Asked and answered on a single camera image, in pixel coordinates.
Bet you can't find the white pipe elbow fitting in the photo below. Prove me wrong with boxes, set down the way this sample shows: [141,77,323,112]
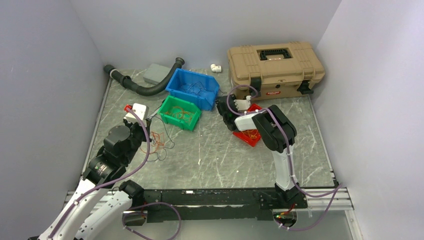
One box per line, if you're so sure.
[210,63,222,73]

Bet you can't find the silver open-end wrench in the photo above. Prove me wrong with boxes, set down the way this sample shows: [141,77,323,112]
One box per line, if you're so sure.
[147,107,161,119]

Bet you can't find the coloured wire bundle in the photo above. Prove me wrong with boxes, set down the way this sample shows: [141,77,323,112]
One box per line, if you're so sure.
[139,114,176,163]

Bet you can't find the black corrugated hose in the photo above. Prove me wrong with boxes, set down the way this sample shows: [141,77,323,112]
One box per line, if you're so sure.
[103,57,186,97]

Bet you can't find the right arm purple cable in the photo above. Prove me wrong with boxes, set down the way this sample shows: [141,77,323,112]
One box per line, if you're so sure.
[226,84,344,233]

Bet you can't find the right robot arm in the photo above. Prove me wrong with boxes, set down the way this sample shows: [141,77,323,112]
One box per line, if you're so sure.
[215,94,302,208]

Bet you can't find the grey rectangular block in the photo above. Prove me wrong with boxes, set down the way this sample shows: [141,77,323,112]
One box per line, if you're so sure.
[143,63,171,85]

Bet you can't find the tan plastic toolbox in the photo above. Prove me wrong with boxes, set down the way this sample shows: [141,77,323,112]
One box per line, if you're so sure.
[227,41,325,101]

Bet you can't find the red plastic bin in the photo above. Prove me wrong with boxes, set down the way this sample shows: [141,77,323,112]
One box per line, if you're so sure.
[232,103,264,148]

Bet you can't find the blue plastic bin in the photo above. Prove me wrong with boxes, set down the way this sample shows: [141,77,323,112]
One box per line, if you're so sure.
[165,68,220,111]

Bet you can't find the green plastic bin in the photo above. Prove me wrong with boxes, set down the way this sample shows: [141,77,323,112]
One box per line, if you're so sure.
[158,95,202,131]

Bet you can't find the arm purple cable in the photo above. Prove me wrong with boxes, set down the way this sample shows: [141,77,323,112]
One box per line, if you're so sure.
[226,84,344,233]
[46,105,152,240]

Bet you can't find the yellow wires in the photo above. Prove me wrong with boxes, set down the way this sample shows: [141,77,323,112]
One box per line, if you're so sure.
[164,105,196,126]

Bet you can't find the orange wires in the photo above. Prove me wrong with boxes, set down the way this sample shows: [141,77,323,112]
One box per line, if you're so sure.
[243,129,261,141]

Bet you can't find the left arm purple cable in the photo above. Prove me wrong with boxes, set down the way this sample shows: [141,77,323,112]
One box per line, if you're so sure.
[46,105,152,240]

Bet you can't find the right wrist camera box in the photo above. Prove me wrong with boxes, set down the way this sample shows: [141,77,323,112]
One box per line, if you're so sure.
[233,95,252,112]

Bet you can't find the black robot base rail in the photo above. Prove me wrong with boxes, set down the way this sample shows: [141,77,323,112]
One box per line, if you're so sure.
[130,186,308,223]

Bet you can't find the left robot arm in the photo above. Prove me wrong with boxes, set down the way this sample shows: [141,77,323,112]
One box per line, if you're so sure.
[33,117,152,240]

